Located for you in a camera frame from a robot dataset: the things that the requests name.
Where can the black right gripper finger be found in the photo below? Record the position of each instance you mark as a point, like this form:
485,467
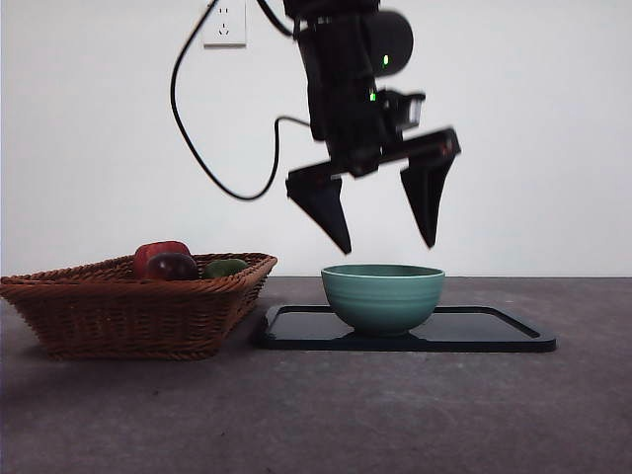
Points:
429,192
323,207

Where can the teal ribbed bowl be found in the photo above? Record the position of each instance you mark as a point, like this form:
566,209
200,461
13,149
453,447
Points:
382,301

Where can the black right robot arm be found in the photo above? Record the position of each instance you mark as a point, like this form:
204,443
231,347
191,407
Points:
340,99

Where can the green fruit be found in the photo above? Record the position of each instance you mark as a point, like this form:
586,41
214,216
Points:
224,268

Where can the black rectangular tray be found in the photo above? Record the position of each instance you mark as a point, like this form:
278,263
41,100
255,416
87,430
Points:
469,333

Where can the dark purple round fruit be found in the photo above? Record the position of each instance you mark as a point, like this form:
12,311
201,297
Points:
172,267

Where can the red apple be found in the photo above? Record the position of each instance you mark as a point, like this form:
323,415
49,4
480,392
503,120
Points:
158,249

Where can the brown wicker basket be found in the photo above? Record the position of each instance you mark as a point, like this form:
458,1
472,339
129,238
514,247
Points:
128,321

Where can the white wall socket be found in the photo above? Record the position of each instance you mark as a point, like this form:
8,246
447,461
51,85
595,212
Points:
227,27

